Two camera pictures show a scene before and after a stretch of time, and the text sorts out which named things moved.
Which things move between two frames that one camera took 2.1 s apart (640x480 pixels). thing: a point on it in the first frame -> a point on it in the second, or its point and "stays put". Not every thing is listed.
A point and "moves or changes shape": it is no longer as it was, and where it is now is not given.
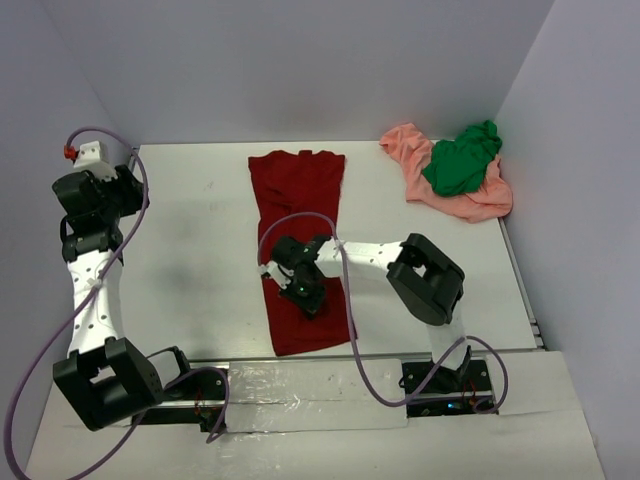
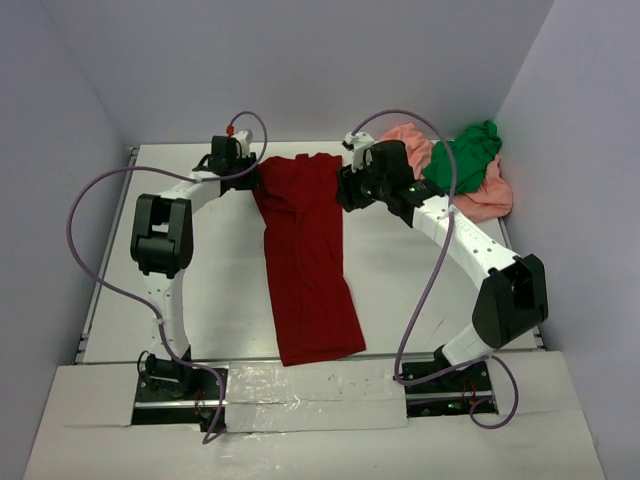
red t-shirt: (296, 195) moves or changes shape
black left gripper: (128, 185) -> (252, 180)
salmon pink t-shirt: (492, 200) stays put
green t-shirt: (456, 166) stays put
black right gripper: (310, 307) -> (347, 180)
